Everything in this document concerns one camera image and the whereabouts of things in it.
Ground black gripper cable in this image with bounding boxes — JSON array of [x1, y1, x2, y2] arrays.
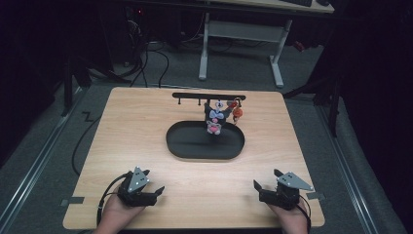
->
[[95, 173, 131, 227], [297, 194, 313, 234]]

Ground black floor cable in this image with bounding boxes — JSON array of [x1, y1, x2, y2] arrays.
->
[[71, 113, 102, 176]]

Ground person's left hand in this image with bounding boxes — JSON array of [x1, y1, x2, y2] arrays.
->
[[94, 184, 146, 234]]

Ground white-framed wooden desk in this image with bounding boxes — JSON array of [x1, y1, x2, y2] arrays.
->
[[198, 0, 335, 90]]

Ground orange and red keychain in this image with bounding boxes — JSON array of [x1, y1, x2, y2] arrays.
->
[[227, 97, 244, 126]]

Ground black hook rack with tray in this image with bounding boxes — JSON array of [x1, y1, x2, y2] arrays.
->
[[166, 92, 247, 161]]

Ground black plush keychain with ring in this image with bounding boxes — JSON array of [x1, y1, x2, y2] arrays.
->
[[204, 99, 235, 136]]

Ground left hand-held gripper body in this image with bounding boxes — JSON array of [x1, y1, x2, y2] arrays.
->
[[117, 166, 159, 208]]

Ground bundle of black cables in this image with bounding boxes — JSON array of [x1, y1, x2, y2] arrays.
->
[[125, 6, 170, 89]]

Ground person's right hand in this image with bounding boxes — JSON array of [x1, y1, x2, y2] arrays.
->
[[268, 198, 310, 234]]

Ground black metal stand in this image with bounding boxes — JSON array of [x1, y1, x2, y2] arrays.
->
[[60, 53, 132, 118], [282, 72, 346, 138]]

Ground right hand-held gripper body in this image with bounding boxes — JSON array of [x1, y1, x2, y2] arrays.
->
[[258, 171, 315, 211]]

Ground black keyboard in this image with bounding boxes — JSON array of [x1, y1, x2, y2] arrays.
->
[[281, 0, 314, 8]]

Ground black tape strip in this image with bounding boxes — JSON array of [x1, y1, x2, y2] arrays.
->
[[59, 196, 86, 208], [306, 191, 326, 201]]

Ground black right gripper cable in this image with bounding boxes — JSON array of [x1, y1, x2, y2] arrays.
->
[[297, 194, 313, 234]]

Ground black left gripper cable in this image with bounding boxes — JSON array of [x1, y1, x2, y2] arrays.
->
[[95, 173, 131, 227]]

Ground metal floor rail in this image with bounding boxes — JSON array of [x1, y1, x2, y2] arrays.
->
[[0, 86, 86, 228], [315, 105, 381, 234]]

